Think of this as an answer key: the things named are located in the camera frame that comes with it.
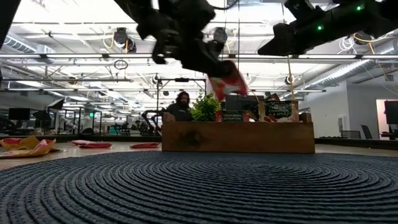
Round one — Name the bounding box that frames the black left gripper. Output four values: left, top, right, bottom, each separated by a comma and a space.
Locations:
136, 0, 239, 78

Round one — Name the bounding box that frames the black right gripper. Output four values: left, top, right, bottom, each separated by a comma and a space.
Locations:
257, 0, 327, 56

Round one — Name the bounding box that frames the gold vanilla tea packet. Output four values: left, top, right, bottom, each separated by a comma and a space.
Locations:
257, 99, 300, 123

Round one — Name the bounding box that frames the wooden tea organizer box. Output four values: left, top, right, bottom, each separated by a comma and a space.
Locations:
161, 111, 316, 154

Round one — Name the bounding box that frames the orange tea packet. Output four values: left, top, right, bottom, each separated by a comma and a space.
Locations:
0, 139, 57, 159
1, 136, 41, 152

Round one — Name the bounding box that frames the green plant in white pot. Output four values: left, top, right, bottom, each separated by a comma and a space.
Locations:
190, 91, 222, 122

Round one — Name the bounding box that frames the black monitor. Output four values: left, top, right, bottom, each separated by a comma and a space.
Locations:
225, 95, 265, 112
8, 108, 31, 121

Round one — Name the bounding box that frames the person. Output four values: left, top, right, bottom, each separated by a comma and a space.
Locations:
164, 91, 194, 122

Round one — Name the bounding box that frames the grey office chair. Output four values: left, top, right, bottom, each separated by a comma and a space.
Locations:
360, 124, 373, 140

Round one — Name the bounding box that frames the round blue woven placemat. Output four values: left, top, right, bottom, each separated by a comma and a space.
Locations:
0, 151, 398, 224

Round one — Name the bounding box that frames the ceiling light strip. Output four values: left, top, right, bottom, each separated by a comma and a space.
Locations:
0, 52, 398, 60

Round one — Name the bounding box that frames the black studio softbox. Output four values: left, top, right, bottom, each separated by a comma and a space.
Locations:
46, 98, 65, 110

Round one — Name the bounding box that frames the black ceiling cable reel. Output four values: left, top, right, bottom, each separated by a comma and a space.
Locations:
213, 27, 229, 45
113, 27, 137, 54

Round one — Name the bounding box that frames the black hanging cable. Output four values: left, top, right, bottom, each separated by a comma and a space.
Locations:
236, 0, 241, 96

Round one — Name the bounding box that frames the yellow hanging cable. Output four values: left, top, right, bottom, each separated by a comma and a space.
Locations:
285, 55, 297, 102

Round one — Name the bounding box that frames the black camera rig frame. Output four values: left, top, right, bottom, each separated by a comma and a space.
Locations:
156, 77, 208, 108

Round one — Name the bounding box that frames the silver ventilation duct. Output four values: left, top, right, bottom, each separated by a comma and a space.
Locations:
310, 58, 374, 90

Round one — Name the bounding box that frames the black metal table frame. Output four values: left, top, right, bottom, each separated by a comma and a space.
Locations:
0, 134, 398, 151

